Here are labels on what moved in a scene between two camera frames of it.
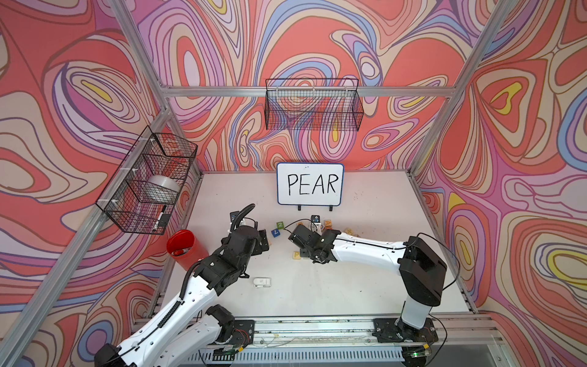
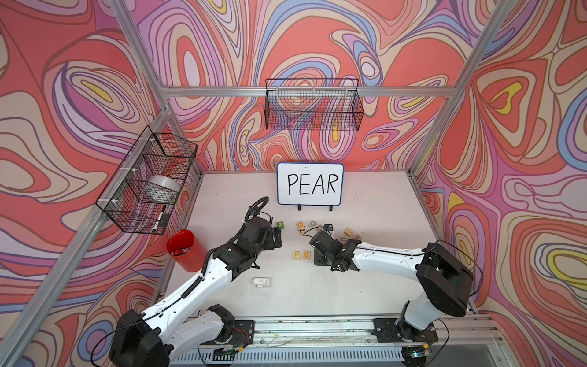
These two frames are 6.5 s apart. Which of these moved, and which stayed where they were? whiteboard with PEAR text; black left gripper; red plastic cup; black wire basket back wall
Moved: black left gripper
Stayed: whiteboard with PEAR text; black wire basket back wall; red plastic cup
